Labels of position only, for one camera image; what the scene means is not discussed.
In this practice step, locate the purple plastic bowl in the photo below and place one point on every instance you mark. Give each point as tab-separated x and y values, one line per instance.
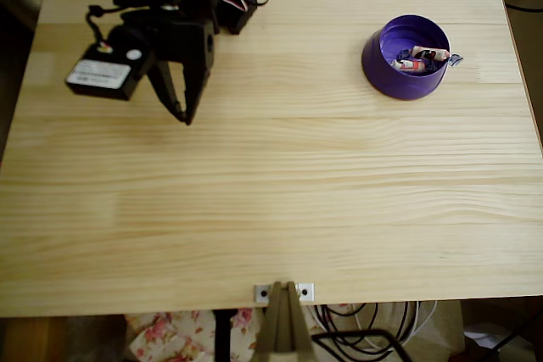
382	74

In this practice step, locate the black camera box with label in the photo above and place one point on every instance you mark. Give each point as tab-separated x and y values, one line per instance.
102	76

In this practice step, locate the white red blue candy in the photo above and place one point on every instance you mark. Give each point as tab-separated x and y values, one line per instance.
409	65
430	54

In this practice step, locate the black pole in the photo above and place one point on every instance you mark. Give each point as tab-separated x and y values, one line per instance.
222	336

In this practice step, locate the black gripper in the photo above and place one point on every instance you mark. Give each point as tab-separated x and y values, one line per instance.
192	53

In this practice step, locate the beige stand leg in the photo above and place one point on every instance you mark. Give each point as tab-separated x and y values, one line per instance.
282	324

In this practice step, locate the floral pink cloth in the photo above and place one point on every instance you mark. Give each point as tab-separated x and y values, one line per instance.
169	336

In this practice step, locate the silver metal bracket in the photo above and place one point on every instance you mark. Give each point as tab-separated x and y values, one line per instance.
306	292

